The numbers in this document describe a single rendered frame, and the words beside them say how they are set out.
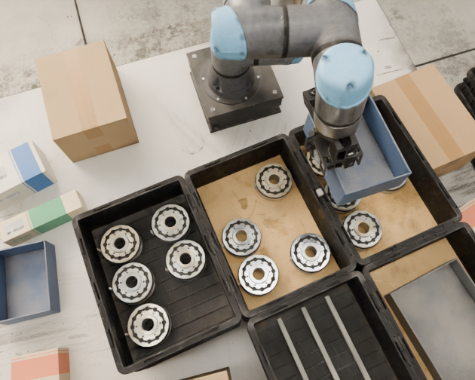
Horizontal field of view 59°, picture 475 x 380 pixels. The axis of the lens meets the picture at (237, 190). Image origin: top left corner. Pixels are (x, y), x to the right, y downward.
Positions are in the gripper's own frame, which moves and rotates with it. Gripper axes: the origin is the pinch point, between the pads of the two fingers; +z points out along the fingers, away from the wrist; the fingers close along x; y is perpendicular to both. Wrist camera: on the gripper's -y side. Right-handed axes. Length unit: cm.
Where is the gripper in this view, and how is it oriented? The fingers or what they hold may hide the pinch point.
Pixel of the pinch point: (325, 155)
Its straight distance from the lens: 91.0
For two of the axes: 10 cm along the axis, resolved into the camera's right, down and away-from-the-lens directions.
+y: 2.8, 9.0, -3.4
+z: 1.4, 3.1, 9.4
